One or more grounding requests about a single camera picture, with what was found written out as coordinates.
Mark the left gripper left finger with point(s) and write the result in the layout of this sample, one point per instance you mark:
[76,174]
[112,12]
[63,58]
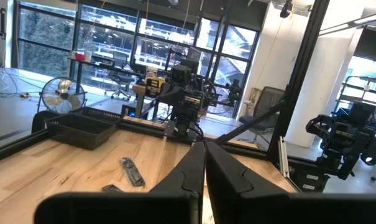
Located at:
[184,177]

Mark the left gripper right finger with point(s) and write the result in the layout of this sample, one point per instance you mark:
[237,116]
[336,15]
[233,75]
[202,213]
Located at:
[225,174]

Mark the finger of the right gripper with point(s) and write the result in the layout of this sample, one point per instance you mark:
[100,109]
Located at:
[168,95]
[181,96]

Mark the black comb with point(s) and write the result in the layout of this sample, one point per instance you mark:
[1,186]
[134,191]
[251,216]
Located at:
[132,171]
[111,188]

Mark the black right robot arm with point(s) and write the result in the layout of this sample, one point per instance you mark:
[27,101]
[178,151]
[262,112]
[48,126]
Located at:
[184,124]

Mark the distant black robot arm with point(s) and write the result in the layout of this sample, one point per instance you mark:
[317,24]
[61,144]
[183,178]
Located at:
[234,91]

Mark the neighbouring black robot arm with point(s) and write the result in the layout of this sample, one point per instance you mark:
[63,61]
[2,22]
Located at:
[346,140]

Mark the tan wooden stand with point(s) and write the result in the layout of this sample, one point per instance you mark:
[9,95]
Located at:
[140,99]

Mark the black computer tower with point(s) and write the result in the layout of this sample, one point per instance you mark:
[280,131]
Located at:
[130,110]

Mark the black office chair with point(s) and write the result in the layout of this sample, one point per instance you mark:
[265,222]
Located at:
[121,79]

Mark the silver aluminium extrusion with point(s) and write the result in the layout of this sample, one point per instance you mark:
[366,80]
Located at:
[283,156]

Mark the grey mesh office chair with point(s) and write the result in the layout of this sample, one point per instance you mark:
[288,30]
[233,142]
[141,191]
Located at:
[263,109]

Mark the black desk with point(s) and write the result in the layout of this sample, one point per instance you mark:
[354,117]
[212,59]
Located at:
[103,66]

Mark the black plastic basket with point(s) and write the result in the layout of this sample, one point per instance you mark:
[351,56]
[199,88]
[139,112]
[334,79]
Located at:
[99,112]
[80,132]

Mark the black box with labels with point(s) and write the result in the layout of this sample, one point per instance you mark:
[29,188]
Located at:
[309,182]

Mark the metal floor fan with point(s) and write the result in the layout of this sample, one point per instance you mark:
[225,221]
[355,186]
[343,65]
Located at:
[62,95]

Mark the black ceiling pendant device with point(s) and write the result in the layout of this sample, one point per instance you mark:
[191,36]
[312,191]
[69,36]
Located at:
[286,8]

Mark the black table clamp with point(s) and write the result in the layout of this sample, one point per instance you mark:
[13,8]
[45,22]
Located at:
[40,121]

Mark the large black framed window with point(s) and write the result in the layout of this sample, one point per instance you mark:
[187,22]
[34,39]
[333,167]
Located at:
[44,31]

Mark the metal shelf rack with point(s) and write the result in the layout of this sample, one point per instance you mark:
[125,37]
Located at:
[349,87]

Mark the white ceiling light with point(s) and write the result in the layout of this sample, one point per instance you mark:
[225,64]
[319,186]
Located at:
[352,22]

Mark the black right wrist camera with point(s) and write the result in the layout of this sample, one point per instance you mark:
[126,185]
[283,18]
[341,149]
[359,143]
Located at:
[180,74]

